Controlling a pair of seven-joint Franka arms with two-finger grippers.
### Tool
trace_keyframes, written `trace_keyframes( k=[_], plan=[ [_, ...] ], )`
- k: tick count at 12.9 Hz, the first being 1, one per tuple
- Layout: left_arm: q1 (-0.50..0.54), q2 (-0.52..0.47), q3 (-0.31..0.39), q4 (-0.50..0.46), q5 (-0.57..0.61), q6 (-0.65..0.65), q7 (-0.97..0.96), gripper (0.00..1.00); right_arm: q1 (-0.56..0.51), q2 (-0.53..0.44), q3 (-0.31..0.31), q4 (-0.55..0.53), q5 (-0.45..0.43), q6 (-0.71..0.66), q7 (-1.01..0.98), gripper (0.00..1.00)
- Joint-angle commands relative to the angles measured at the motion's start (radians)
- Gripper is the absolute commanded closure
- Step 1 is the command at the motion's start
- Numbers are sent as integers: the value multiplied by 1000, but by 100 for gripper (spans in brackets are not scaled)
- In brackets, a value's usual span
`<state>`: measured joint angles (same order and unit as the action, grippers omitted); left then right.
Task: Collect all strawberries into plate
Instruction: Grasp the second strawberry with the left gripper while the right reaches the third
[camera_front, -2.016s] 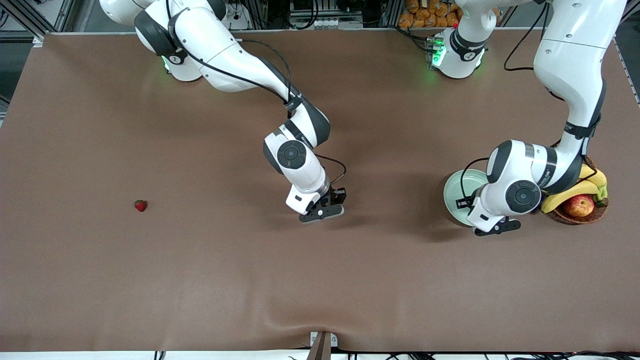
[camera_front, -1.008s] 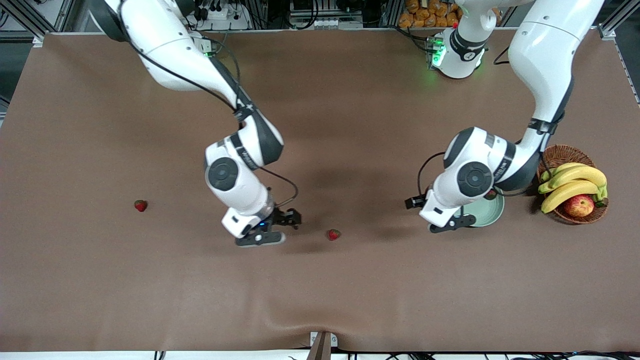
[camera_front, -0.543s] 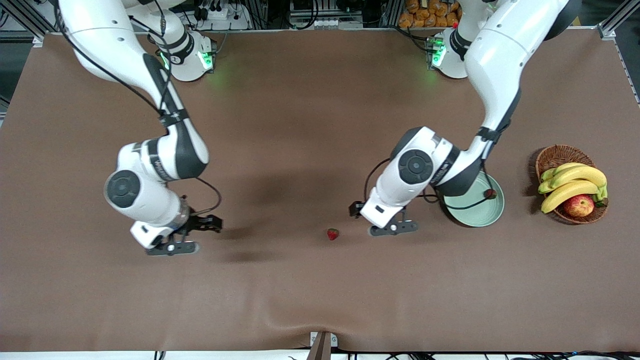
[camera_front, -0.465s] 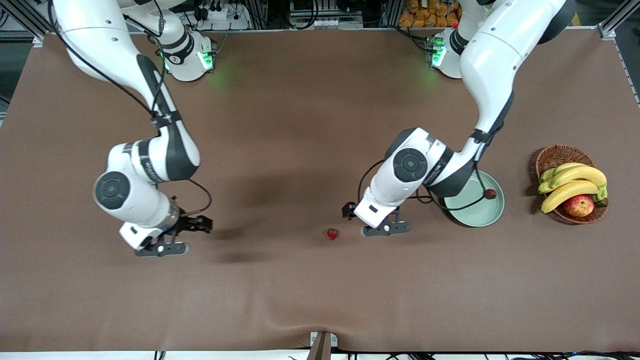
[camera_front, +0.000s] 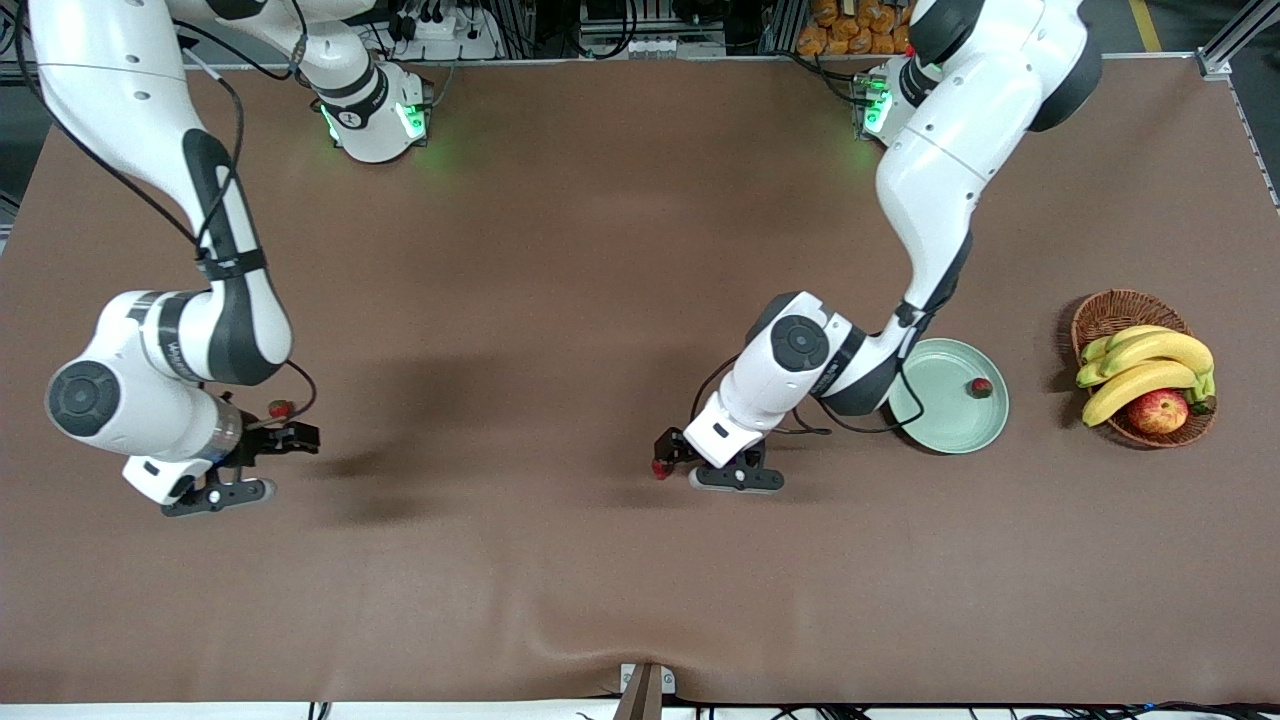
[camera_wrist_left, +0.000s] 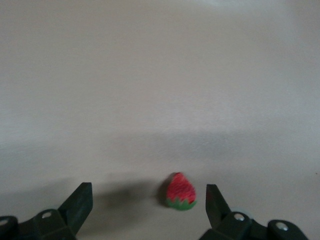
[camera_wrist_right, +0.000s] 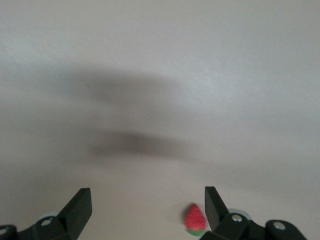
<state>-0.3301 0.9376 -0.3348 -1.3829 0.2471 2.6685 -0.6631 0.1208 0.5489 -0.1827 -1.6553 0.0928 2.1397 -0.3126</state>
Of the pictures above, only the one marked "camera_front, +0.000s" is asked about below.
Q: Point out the white power strip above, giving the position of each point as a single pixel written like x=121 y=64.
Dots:
x=440 y=30

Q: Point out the pile of orange buns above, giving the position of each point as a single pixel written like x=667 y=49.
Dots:
x=850 y=25

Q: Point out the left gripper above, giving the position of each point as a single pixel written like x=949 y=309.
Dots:
x=672 y=443

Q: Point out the aluminium frame profile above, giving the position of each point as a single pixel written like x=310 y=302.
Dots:
x=1230 y=45

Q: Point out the brown table mat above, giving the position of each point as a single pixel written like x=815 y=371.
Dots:
x=600 y=250

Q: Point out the yellow banana bunch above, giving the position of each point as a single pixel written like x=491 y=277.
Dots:
x=1150 y=350

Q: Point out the brown wicker basket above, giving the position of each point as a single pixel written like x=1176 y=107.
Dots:
x=1115 y=312

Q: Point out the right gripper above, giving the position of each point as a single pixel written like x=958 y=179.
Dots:
x=262 y=441

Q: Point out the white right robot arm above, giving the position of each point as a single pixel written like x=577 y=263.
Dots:
x=120 y=100

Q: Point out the metal camera post bracket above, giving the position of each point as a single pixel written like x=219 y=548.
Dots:
x=640 y=695

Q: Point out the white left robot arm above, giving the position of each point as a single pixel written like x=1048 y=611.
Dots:
x=950 y=160

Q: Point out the white terminal block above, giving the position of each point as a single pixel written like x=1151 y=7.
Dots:
x=660 y=46

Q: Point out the red apple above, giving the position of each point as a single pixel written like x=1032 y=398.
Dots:
x=1158 y=411

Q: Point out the light green round plate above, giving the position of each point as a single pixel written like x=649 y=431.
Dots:
x=950 y=415

